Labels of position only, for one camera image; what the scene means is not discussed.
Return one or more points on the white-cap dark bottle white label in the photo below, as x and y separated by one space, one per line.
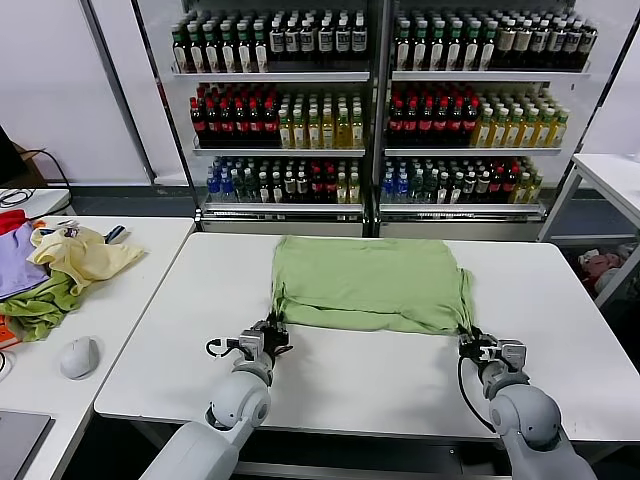
308 40
358 40
276 40
325 40
292 40
342 40

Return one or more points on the dark metal post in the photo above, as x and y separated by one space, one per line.
120 95

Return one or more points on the purple garment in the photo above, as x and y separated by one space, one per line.
17 260

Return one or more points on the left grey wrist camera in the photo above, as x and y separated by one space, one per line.
251 342

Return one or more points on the small yellow drink bottle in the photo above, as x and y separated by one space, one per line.
342 191
354 191
522 191
535 191

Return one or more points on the light green polo shirt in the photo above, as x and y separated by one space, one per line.
365 280

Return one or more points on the green-cap bottle tall white label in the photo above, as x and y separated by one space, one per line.
403 52
454 52
471 52
420 52
437 52
487 52

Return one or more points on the orange white box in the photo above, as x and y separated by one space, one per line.
6 337

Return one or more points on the green-cap bottle beige label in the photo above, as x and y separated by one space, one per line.
179 55
195 55
228 55
244 55
260 55
212 55

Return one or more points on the brown cardboard box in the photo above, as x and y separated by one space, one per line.
35 175

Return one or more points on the pink garment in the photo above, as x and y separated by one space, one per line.
600 265

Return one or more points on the black monitor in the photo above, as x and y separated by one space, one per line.
7 160

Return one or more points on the white-cap yellow tea bottle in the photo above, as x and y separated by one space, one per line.
514 131
499 131
484 131
530 131
561 131
546 131

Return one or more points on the navy white striped cloth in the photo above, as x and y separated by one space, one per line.
116 234

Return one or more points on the large red-cap cola bottle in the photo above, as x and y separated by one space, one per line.
395 125
425 125
241 127
455 125
270 127
227 127
410 125
198 127
440 125
212 127
255 127
470 125

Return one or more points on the white-cap yellow juice bottle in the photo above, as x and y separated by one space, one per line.
342 132
284 132
327 132
313 132
357 132
298 132

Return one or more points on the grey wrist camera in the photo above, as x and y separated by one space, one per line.
512 355
251 342

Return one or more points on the pale yellow garment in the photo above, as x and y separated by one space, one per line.
90 260

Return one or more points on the white printed garment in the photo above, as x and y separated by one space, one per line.
65 231

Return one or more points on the grey white garment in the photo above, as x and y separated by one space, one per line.
607 281

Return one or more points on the small blue drink bottle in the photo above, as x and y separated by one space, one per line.
227 190
213 190
387 190
401 190

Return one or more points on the white beverage display shelf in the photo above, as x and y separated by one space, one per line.
270 76
490 76

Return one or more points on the small dark bottle white label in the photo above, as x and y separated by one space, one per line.
289 190
276 190
301 190
442 191
263 190
468 190
482 190
455 191

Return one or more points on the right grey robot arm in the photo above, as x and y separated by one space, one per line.
525 415

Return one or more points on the red garment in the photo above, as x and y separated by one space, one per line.
11 220

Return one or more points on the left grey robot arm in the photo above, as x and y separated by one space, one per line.
235 405

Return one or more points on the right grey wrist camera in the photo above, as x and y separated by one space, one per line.
512 355

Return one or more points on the grey laptop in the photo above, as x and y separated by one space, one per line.
20 445

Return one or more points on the small red-cap cola bottle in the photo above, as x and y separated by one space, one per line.
316 190
510 189
496 189
330 190

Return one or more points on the white-cap tea bottle beige label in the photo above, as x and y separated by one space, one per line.
506 42
555 42
571 42
539 42
522 42
587 42

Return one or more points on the grey computer mouse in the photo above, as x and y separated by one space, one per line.
80 357

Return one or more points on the white metal-frame table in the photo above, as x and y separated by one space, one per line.
610 172

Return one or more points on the crumpled olive green garment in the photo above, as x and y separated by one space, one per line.
40 310

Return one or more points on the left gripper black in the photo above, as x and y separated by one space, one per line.
275 342

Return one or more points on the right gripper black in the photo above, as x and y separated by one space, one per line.
482 351

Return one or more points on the small green soda bottle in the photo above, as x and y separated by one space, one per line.
416 190
430 190
238 190
250 190

